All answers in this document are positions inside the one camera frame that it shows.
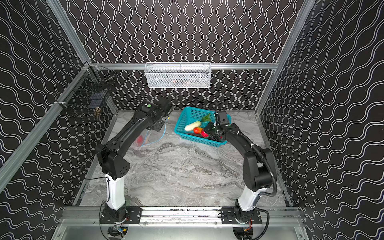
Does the red orange tomato toy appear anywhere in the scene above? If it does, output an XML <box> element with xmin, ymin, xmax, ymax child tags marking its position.
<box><xmin>193</xmin><ymin>127</ymin><xmax>203</xmax><ymax>134</ymax></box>

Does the clear zip top bag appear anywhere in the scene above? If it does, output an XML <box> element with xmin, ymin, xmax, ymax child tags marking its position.
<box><xmin>133</xmin><ymin>120</ymin><xmax>168</xmax><ymax>148</ymax></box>

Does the dark red apple toy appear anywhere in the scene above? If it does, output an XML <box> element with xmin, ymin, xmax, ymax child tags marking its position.
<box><xmin>136</xmin><ymin>135</ymin><xmax>144</xmax><ymax>147</ymax></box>

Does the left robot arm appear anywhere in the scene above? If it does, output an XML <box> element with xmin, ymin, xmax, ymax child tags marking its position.
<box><xmin>96</xmin><ymin>97</ymin><xmax>173</xmax><ymax>223</ymax></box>

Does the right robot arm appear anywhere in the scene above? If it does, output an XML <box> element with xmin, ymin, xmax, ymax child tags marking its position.
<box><xmin>203</xmin><ymin>122</ymin><xmax>278</xmax><ymax>224</ymax></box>

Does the green leafy vegetable toy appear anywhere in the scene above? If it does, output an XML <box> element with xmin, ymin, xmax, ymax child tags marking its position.
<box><xmin>201</xmin><ymin>114</ymin><xmax>211</xmax><ymax>123</ymax></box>

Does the teal plastic basket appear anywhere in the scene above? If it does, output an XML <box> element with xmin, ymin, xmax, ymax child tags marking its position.
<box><xmin>174</xmin><ymin>107</ymin><xmax>227</xmax><ymax>147</ymax></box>

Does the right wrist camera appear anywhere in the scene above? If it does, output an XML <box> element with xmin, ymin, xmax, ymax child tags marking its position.
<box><xmin>215</xmin><ymin>101</ymin><xmax>230</xmax><ymax>126</ymax></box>

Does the clear wall basket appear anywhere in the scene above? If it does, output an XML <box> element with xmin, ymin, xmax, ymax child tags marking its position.
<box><xmin>145</xmin><ymin>62</ymin><xmax>212</xmax><ymax>89</ymax></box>

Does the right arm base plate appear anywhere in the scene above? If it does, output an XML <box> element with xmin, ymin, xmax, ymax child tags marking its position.
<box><xmin>218</xmin><ymin>206</ymin><xmax>262</xmax><ymax>225</ymax></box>

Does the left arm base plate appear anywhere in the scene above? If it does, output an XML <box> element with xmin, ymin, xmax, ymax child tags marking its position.
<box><xmin>100</xmin><ymin>205</ymin><xmax>143</xmax><ymax>224</ymax></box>

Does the aluminium front rail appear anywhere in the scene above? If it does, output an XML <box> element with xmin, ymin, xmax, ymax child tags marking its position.
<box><xmin>52</xmin><ymin>207</ymin><xmax>309</xmax><ymax>240</ymax></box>

